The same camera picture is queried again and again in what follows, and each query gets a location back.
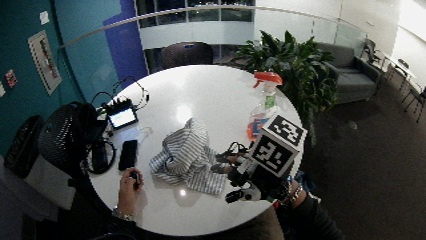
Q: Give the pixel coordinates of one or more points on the small black clicker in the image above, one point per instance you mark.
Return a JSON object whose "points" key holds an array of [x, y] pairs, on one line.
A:
{"points": [[135, 178]]}

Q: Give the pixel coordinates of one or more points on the black smartphone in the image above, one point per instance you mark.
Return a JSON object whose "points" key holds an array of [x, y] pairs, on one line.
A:
{"points": [[127, 155]]}

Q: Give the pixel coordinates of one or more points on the striped grey white cloth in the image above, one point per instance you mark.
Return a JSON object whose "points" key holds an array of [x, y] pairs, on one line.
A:
{"points": [[187, 153]]}

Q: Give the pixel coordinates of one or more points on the white marker cube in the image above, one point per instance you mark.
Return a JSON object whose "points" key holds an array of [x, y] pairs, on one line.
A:
{"points": [[274, 146]]}

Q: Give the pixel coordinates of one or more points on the silver wrist watch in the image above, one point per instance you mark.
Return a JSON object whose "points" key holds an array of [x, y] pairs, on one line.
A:
{"points": [[293, 195]]}

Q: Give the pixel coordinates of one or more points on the small black screen device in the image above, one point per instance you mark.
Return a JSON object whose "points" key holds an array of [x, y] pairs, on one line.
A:
{"points": [[121, 116]]}

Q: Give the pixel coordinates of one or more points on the clear spray bottle orange trigger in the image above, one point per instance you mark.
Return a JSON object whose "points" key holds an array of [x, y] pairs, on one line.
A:
{"points": [[265, 106]]}

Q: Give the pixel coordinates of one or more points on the green leafy potted plant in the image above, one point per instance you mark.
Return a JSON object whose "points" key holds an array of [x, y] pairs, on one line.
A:
{"points": [[293, 66]]}

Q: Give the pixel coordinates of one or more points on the dark round-backed chair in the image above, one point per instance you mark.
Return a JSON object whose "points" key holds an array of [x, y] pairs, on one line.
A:
{"points": [[186, 55]]}

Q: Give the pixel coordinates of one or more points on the grey sofa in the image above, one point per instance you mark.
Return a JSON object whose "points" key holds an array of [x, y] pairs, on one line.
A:
{"points": [[354, 78]]}

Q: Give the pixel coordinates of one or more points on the black metal chair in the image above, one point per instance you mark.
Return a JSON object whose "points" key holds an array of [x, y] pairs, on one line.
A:
{"points": [[370, 51]]}

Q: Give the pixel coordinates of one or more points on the curved metal handrail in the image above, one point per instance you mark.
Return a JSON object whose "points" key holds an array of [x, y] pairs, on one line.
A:
{"points": [[186, 10]]}

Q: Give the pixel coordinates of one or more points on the white side table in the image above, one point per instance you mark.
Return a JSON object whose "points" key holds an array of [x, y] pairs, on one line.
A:
{"points": [[406, 71]]}

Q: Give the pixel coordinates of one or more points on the framed wall cabinet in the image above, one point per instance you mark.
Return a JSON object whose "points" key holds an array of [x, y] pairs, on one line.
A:
{"points": [[44, 61]]}

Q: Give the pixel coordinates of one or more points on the red wall sign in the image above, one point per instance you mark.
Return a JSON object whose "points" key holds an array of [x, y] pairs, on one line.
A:
{"points": [[10, 78]]}

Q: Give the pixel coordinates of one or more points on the white wall paper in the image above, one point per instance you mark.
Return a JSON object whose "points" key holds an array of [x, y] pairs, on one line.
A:
{"points": [[44, 17]]}

